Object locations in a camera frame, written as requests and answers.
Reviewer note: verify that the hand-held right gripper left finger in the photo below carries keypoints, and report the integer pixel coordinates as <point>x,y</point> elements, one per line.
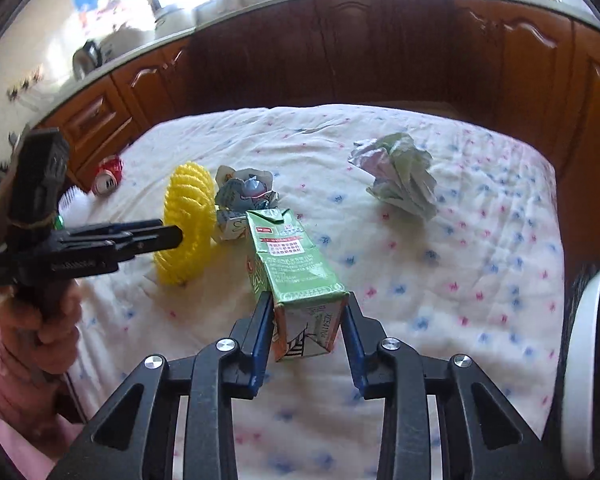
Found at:
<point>260,345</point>

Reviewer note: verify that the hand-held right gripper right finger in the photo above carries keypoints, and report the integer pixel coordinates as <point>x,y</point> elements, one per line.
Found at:
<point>354,350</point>

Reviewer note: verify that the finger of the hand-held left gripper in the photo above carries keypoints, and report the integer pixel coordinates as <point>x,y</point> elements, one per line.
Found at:
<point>150,242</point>
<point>120,229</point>

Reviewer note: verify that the yellow plastic brush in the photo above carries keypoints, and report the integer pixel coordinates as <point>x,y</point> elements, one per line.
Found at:
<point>190,200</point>

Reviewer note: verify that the green drink carton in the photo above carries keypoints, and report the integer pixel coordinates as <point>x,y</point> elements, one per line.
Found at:
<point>290,265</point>

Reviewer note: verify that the black white-rimmed trash bin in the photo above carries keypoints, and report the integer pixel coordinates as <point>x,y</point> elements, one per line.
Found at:
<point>590,350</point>

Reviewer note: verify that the person's left forearm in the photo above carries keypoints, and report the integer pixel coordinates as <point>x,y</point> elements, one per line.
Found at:
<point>10,400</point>

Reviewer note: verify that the person's left hand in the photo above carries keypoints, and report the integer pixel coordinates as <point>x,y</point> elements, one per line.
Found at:
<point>55,335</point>

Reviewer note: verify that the white foam fruit net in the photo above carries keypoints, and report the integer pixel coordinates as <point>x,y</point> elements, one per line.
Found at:
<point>80,207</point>

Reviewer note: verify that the crushed red can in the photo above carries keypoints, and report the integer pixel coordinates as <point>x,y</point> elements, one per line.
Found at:
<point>109,170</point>

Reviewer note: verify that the crumpled blue white packet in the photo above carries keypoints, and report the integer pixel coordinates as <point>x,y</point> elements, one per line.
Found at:
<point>245,190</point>

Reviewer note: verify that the white floral tablecloth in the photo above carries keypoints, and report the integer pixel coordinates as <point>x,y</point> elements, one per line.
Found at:
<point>455,285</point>

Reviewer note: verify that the steel electric kettle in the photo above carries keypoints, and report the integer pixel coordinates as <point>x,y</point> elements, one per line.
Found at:
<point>87,60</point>

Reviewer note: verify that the crumpled paper wrapper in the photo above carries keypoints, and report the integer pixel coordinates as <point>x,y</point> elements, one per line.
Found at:
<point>400,175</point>

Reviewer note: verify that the wooden lower cabinets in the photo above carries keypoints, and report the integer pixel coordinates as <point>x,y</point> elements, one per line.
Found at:
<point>380,50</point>

